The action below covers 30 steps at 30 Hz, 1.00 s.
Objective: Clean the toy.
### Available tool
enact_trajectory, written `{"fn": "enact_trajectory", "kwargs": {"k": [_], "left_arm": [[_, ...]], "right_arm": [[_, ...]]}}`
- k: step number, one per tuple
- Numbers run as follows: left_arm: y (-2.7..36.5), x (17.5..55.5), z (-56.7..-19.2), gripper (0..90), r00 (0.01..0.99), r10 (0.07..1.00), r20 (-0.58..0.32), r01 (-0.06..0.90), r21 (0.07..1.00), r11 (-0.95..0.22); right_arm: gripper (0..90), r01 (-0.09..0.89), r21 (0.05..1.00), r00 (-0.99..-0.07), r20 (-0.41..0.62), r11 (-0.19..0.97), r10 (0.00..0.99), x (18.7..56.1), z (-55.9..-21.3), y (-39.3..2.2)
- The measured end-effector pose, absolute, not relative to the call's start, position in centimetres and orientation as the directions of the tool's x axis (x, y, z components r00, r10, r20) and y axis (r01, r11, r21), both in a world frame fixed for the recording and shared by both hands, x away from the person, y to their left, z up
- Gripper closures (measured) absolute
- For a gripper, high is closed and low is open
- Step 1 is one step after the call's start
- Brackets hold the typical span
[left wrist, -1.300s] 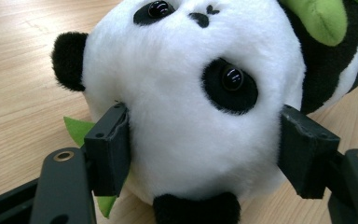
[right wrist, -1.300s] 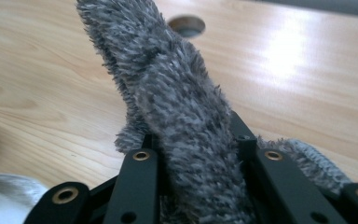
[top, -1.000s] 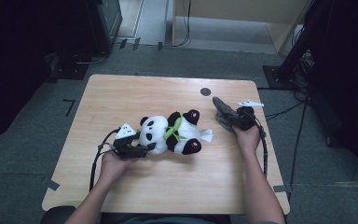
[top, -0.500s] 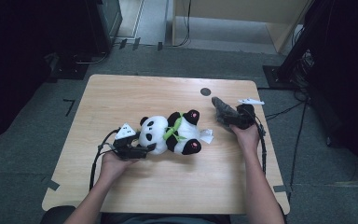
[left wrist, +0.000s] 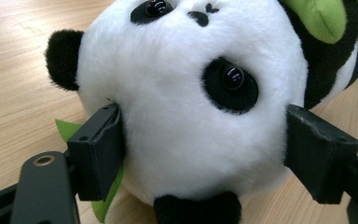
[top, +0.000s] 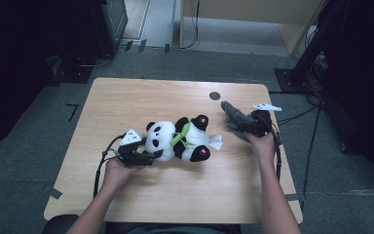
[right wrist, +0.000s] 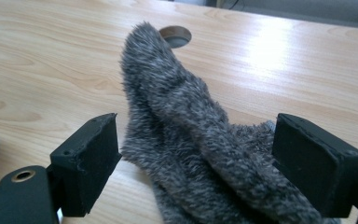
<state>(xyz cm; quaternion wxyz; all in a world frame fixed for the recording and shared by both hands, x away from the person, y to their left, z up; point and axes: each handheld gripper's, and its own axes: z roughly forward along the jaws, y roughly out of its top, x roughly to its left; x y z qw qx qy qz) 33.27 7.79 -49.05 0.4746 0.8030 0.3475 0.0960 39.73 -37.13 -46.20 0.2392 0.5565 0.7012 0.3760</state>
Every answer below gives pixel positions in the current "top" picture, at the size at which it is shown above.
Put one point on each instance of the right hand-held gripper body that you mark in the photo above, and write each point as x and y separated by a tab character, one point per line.
261	123

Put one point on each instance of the light wooden cabinet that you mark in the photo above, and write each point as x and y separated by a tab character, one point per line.
240	9

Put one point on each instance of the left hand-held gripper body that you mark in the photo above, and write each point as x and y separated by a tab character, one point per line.
133	157

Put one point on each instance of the black round table grommet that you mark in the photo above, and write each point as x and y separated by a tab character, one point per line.
214	96

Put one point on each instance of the person's left hand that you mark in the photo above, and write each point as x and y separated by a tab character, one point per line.
118	175

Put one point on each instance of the person's right hand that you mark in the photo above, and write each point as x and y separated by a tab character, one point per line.
264	148

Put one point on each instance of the grey fluffy cloth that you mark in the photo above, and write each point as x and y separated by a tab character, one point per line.
235	118

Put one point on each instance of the black metal stand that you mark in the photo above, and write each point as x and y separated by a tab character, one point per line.
287	81

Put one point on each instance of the panda plush toy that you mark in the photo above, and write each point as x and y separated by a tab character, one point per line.
162	139

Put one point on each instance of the dark floor tape piece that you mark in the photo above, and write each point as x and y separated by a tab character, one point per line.
128	45
142	45
167	48

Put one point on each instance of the dark curtain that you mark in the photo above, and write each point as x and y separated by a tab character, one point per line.
13	65
370	81

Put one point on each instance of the black floor base plate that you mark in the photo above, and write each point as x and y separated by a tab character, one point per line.
74	74

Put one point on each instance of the black equipment cabinet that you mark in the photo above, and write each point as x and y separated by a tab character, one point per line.
110	19

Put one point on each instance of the grey tape strip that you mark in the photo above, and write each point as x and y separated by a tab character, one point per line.
54	193
297	196

